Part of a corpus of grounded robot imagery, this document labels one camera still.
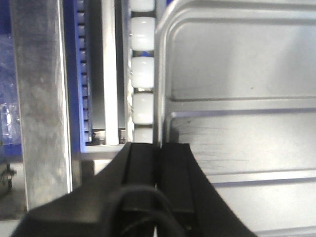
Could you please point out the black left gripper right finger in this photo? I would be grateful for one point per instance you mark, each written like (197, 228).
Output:
(196, 204)

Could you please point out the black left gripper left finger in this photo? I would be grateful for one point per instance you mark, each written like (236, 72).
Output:
(86, 210)

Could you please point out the silver metal tray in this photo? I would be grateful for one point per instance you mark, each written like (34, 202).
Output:
(236, 80)

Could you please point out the left steel divider rail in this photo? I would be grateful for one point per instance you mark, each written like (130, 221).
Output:
(49, 129)

